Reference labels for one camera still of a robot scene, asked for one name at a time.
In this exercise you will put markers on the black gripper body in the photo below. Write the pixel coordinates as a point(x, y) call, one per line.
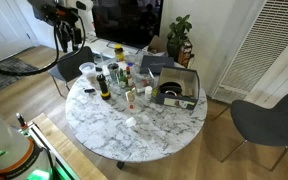
point(66, 34)

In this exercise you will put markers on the black and yellow torch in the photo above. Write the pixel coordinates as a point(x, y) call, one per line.
point(105, 93)

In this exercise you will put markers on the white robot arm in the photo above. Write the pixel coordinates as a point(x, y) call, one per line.
point(21, 157)

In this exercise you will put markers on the dark grey chair left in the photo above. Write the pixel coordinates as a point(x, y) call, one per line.
point(67, 68)

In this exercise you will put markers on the dark grey chair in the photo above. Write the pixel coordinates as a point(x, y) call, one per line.
point(67, 68)
point(259, 125)

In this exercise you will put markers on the clear plastic container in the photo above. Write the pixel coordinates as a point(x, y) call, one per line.
point(88, 69)

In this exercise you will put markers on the yellow lid jar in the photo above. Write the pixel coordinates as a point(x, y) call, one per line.
point(119, 52)

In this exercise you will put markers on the black television screen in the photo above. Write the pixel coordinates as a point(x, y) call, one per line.
point(129, 22)

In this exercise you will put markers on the dark glass jar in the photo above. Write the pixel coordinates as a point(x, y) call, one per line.
point(113, 70)

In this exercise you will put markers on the small black car key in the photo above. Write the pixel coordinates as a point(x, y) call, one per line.
point(92, 90)

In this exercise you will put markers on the green glass bottle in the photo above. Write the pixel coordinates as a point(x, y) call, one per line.
point(122, 80)

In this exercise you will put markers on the red cap sauce bottle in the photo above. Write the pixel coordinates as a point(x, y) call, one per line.
point(129, 77)

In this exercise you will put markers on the grey rug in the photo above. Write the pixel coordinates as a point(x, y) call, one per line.
point(13, 64)

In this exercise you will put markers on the round marble table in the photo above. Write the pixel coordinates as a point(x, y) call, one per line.
point(160, 131)

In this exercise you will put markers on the dark box lid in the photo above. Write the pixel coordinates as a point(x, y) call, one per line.
point(155, 64)

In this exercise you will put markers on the white pill bottle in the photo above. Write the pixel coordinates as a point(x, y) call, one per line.
point(148, 92)

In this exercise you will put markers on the potted green plant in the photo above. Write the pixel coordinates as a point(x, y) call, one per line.
point(177, 35)

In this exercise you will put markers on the open dark cardboard box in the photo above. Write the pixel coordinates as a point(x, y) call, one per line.
point(178, 87)

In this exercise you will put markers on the wooden bench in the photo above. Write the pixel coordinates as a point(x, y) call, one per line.
point(76, 160)

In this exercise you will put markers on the dark grey chair right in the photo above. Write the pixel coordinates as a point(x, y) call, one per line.
point(259, 125)

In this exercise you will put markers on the white wall vent grille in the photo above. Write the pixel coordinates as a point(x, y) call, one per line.
point(264, 42)

